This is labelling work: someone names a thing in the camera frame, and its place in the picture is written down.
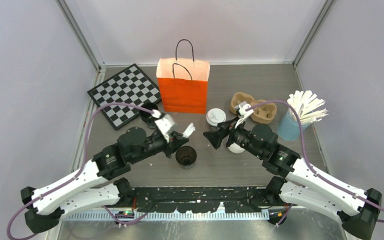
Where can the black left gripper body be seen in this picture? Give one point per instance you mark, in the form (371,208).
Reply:
(155,144)

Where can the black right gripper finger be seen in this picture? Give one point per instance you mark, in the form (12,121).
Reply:
(227,125)
(215,137)

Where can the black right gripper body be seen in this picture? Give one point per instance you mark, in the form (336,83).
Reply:
(241,136)

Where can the dark translucent coffee cup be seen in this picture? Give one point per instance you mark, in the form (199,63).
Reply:
(213,127)

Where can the white plastic cup lid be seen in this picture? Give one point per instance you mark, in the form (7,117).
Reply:
(215,116)

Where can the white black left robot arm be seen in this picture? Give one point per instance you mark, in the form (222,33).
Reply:
(100,182)

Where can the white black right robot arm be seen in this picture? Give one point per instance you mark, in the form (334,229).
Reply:
(298,183)

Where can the white lid stack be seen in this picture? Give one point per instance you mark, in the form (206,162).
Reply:
(235,148)

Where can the cardboard cup carrier tray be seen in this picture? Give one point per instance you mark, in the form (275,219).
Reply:
(264,114)

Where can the blue cup holder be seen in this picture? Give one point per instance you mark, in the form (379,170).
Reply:
(288,128)

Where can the black cup stack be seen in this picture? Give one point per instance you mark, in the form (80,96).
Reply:
(146,117)

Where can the orange paper bag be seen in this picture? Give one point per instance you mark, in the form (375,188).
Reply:
(183,82)

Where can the black white chessboard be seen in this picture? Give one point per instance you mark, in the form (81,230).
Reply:
(131,86)

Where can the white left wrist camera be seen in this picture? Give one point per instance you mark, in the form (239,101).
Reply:
(164,122)

